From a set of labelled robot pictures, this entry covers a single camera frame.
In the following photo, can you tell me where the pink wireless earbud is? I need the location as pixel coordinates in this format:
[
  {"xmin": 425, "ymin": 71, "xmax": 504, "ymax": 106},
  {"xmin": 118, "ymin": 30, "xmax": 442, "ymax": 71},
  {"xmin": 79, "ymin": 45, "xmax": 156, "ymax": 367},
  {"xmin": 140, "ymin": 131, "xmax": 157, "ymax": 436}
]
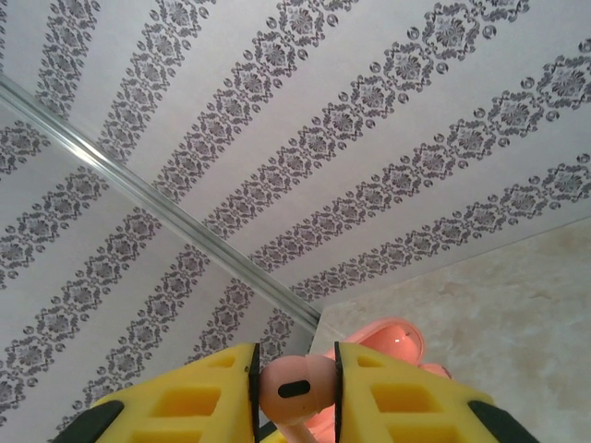
[{"xmin": 258, "ymin": 353, "xmax": 337, "ymax": 443}]

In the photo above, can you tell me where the pink earbud charging case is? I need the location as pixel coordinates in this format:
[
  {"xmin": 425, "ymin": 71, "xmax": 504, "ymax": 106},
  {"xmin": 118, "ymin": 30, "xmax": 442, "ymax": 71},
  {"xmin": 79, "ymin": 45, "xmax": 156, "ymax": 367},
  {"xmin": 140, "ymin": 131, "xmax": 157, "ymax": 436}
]
[{"xmin": 302, "ymin": 317, "xmax": 452, "ymax": 443}]

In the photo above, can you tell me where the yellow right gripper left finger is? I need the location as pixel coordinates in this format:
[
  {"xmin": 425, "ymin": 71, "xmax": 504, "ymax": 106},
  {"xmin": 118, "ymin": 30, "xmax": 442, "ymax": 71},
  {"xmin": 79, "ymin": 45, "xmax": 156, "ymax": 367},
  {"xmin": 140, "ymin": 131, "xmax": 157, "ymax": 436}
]
[{"xmin": 54, "ymin": 341, "xmax": 262, "ymax": 443}]

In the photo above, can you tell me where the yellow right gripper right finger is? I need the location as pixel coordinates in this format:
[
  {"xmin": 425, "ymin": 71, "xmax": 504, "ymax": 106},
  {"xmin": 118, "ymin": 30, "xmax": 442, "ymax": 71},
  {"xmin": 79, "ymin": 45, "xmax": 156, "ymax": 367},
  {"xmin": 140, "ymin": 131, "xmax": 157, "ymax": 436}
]
[{"xmin": 332, "ymin": 341, "xmax": 530, "ymax": 443}]

